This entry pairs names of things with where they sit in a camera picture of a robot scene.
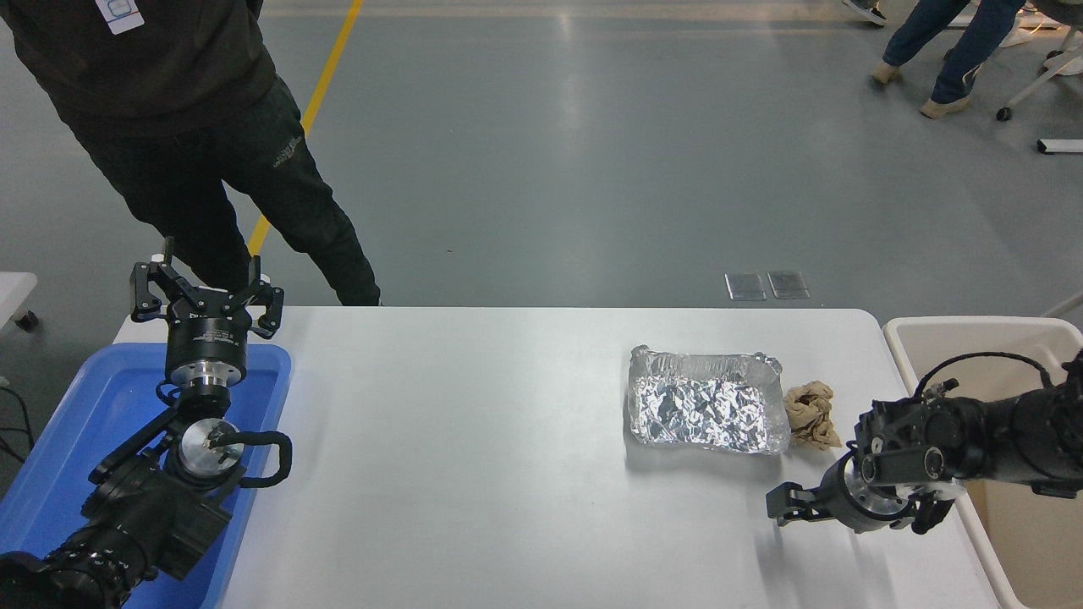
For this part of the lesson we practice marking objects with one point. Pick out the white wheeled chair base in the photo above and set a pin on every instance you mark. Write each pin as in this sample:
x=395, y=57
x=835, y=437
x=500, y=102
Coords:
x=1003, y=112

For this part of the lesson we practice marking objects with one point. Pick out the crumpled tan paper ball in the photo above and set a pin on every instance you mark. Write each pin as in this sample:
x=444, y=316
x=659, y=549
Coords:
x=810, y=414

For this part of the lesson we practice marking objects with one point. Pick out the person's shoe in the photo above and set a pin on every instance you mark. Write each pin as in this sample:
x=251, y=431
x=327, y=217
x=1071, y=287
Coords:
x=865, y=10

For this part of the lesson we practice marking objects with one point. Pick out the blue plastic tray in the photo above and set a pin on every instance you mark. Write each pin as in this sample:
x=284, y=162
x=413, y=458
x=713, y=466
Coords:
x=76, y=423

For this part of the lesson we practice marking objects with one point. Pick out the metal floor plate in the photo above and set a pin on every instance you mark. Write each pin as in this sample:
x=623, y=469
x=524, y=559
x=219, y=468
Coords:
x=745, y=287
x=788, y=285

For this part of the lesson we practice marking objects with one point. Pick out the person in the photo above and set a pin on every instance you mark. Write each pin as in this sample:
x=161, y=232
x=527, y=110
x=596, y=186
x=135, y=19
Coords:
x=169, y=101
x=964, y=42

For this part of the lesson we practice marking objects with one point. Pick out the white bar on floor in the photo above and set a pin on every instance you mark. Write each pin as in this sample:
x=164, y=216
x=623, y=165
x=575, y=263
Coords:
x=1062, y=146

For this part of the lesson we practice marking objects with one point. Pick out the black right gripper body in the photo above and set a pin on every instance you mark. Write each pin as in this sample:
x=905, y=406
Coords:
x=842, y=503

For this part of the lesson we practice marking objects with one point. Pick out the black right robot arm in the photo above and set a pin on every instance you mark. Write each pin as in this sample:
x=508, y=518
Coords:
x=1015, y=431

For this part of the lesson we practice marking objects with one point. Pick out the white side table with caster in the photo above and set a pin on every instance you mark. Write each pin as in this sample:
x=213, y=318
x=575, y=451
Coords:
x=13, y=292

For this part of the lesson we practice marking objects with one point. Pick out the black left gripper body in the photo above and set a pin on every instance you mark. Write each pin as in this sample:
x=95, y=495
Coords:
x=207, y=334

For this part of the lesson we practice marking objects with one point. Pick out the large pale bin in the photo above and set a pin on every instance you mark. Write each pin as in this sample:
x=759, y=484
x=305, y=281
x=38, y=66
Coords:
x=1015, y=541

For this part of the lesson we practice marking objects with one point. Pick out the foil tray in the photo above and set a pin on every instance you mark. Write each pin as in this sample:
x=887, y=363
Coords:
x=706, y=406

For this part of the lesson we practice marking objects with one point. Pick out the white slanted rod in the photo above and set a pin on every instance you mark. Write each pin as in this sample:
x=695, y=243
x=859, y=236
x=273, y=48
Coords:
x=1068, y=303

